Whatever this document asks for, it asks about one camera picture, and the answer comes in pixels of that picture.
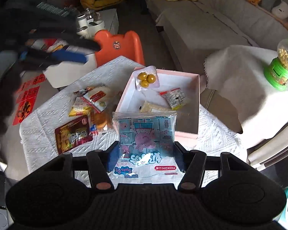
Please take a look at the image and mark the beige cloth covered side table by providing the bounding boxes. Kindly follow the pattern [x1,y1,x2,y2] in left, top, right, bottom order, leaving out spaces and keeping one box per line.
[204,45,288,148]

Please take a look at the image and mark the red spicy chicken snack bag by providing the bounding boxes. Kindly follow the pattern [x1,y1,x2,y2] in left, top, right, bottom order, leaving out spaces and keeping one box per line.
[55,115,93,154]

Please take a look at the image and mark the white cup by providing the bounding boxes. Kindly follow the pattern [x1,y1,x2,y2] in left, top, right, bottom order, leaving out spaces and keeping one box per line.
[86,20,105,39]

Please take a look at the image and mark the orange plastic child chair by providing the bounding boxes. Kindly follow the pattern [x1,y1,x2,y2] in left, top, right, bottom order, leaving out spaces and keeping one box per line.
[94,30,145,67]

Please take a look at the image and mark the small cake packet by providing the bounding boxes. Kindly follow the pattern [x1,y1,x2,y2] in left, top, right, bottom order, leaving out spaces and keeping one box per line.
[92,110,112,131]

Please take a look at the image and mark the blue Peppa Pig snack bag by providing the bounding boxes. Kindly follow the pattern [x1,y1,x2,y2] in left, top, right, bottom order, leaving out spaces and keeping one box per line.
[110,111,183,186]

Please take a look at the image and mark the green gumball machine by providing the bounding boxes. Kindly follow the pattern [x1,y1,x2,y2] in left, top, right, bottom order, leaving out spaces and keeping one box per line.
[264,39,288,91]

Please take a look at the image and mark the white low coffee table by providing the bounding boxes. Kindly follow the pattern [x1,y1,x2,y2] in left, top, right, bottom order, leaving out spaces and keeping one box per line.
[43,9,119,88]

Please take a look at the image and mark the grey sofa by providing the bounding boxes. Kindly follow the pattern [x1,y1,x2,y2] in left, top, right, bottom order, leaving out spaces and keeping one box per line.
[145,0,288,74]

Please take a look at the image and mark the yellow plums clear pack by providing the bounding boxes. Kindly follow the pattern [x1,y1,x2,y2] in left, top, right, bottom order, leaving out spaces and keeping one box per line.
[133,66,160,91]

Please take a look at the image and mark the rice cracker snack pack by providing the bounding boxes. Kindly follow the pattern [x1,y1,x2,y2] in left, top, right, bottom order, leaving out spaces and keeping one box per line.
[83,85,114,113]

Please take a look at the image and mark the yellow panda snack bag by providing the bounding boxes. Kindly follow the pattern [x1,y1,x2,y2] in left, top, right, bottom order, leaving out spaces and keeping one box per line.
[69,97,93,117]

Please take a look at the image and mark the pink cardboard box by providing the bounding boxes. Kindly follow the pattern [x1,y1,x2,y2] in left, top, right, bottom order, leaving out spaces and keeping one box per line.
[115,68,201,139]

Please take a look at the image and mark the white textured tablecloth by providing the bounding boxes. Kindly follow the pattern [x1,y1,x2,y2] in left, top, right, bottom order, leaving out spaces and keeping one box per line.
[19,55,248,187]

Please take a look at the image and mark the beige cracker packet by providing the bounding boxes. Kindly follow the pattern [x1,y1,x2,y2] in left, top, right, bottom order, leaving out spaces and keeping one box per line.
[140,101,172,113]

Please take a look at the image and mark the small green white snack packet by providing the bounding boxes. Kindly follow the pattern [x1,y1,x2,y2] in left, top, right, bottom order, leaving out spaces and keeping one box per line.
[159,88,189,111]

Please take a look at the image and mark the white grey plush toy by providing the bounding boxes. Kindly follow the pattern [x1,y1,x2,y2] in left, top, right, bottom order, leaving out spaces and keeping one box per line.
[271,0,288,20]

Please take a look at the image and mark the red paper decorations on floor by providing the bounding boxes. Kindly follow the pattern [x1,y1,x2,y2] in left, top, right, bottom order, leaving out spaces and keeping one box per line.
[12,73,46,126]

